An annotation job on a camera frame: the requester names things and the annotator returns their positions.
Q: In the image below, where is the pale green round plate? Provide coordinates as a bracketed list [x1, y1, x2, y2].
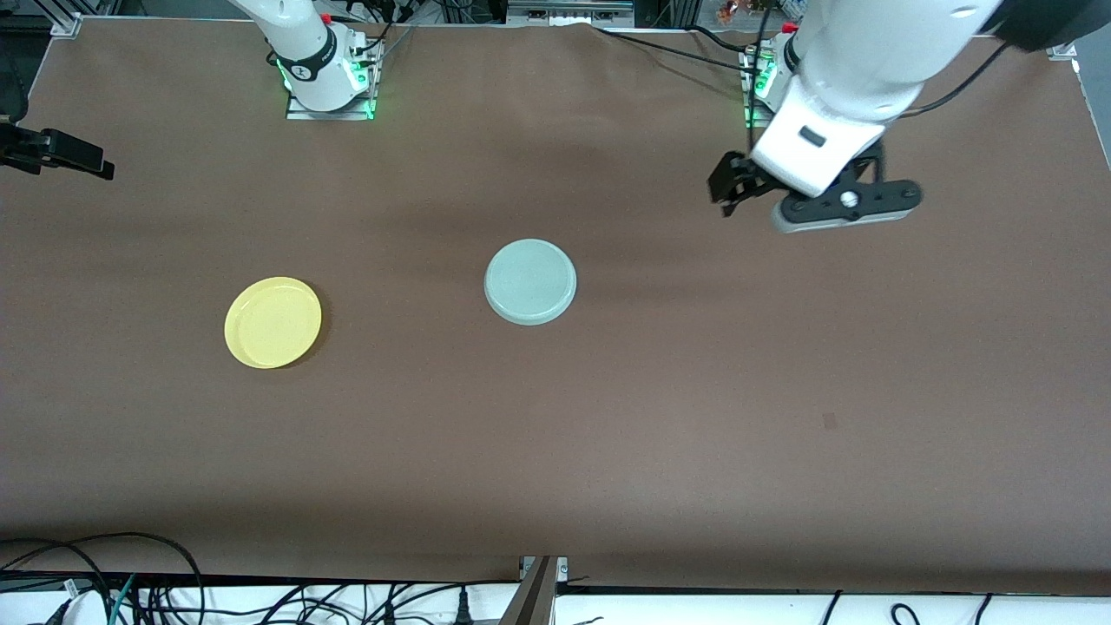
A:
[483, 239, 578, 327]

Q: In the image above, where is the yellow round plate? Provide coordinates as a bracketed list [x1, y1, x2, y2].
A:
[224, 276, 323, 370]

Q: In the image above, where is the grey metal rack device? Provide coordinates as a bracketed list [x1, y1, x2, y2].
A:
[506, 0, 634, 27]

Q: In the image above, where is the brown table cover sheet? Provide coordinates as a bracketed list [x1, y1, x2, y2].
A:
[0, 17, 1111, 582]

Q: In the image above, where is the white lower table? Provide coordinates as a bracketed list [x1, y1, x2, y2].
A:
[0, 580, 1111, 625]

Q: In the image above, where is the white power adapter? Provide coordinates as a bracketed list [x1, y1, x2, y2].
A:
[48, 589, 109, 625]

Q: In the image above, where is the aluminium profile beam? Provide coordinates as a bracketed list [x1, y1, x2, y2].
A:
[499, 556, 569, 625]

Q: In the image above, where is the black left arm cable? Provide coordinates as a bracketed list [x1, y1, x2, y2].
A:
[745, 0, 1018, 157]

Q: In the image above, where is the short black table cable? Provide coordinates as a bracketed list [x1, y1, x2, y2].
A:
[690, 24, 765, 58]

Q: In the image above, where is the long black table cable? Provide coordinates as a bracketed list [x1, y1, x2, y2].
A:
[595, 24, 765, 79]

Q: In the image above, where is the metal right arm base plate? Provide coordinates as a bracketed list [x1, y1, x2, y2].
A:
[285, 39, 383, 122]

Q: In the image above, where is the black looped floor cable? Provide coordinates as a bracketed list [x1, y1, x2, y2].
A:
[0, 531, 205, 625]
[0, 542, 114, 625]

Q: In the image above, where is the green cable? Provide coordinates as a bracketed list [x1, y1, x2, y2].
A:
[108, 573, 138, 625]

